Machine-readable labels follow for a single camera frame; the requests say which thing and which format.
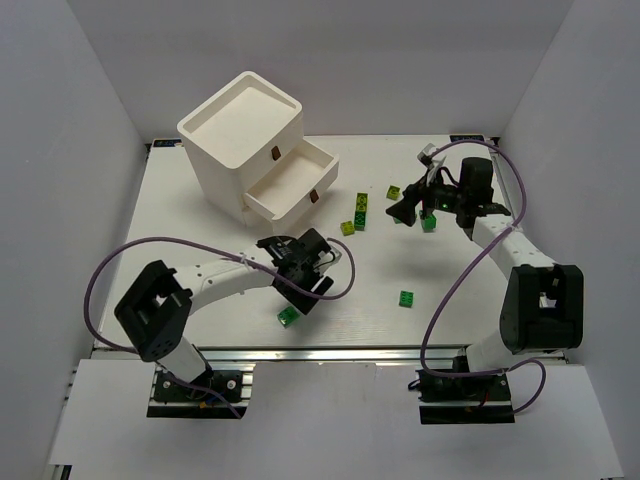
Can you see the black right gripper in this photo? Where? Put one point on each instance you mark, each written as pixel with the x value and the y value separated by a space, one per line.
pixel 420 196

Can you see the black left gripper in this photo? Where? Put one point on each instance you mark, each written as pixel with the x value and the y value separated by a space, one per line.
pixel 304 278

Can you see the green sloped lego brick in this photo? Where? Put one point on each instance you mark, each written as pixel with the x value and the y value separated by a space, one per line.
pixel 429 223

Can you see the yellow-green and green lego stack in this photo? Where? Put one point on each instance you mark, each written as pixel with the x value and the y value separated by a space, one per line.
pixel 361 207

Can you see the yellow-green small lego brick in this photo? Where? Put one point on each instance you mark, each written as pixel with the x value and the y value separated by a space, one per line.
pixel 347 228

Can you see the white three-drawer cabinet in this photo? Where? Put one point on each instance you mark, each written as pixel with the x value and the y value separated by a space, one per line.
pixel 247 148

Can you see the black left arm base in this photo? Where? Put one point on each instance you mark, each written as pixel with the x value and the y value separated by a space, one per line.
pixel 170 400

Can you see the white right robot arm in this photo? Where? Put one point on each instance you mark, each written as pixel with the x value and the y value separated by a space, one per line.
pixel 543 306

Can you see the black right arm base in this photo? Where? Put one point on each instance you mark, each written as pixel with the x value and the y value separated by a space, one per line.
pixel 462 401

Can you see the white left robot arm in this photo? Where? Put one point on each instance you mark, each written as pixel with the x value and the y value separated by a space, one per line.
pixel 154 310

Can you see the blue label sticker right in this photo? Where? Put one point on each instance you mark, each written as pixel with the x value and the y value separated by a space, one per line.
pixel 461 137

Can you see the blue label sticker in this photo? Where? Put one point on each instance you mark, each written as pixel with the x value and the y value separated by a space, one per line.
pixel 166 143
pixel 461 137

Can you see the blue label sticker left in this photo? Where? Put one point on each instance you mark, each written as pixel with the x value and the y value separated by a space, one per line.
pixel 166 143

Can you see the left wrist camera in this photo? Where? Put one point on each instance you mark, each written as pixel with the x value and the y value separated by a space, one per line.
pixel 330 258

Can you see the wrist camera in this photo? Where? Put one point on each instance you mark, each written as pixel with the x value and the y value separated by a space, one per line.
pixel 330 258
pixel 432 157

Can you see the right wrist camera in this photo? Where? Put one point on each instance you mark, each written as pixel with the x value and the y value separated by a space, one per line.
pixel 432 157

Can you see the aluminium table rail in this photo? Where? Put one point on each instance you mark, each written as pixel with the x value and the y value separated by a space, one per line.
pixel 439 357

